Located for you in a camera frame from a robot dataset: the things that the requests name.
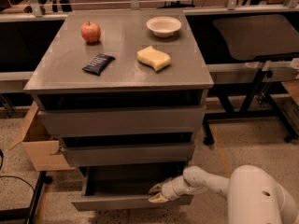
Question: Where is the black cable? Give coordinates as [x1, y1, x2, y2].
[0, 147, 36, 193]

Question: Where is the cardboard box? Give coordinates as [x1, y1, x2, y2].
[9, 102, 73, 171]

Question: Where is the grey drawer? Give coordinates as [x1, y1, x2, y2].
[38, 106, 204, 137]
[62, 143, 194, 167]
[72, 161, 192, 211]

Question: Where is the grey drawer cabinet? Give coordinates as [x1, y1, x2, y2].
[23, 11, 215, 173]

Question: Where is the metal railing frame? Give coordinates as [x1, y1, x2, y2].
[0, 0, 299, 23]

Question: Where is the black folding table right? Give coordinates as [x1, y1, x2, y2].
[187, 13, 298, 146]

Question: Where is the grey top drawer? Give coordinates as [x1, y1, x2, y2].
[38, 106, 204, 137]

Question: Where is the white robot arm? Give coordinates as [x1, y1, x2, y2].
[149, 165, 298, 224]

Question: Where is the black floor frame left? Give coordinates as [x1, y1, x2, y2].
[0, 171, 52, 224]

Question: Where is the white bowl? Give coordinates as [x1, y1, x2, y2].
[147, 16, 181, 38]

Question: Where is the red apple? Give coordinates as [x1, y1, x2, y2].
[80, 21, 101, 43]

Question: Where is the grey middle drawer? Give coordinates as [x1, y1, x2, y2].
[62, 143, 194, 167]

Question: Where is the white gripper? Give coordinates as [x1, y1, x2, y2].
[149, 175, 207, 203]

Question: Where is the black snack packet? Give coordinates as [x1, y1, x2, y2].
[82, 53, 115, 76]

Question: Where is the grey bottom drawer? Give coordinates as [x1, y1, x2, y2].
[72, 161, 192, 211]

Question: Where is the yellow sponge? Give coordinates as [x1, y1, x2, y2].
[137, 46, 171, 72]

